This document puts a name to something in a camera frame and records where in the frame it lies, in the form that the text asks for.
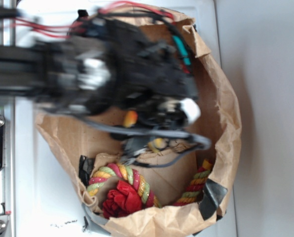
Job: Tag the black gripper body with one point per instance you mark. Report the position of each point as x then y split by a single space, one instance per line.
152 77

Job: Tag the yellow sponge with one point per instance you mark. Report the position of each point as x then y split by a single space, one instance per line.
154 144

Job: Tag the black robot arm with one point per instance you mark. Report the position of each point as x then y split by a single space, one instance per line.
110 75

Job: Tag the brown paper bag liner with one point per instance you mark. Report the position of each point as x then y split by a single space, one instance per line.
69 138

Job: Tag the red crumpled cloth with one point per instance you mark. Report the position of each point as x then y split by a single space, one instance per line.
122 201

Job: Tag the white plastic bin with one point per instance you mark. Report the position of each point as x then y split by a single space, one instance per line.
46 204

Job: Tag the multicolour twisted rope toy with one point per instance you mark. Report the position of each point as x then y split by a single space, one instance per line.
138 182

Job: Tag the aluminium frame rail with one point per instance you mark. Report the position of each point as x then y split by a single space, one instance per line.
7 190

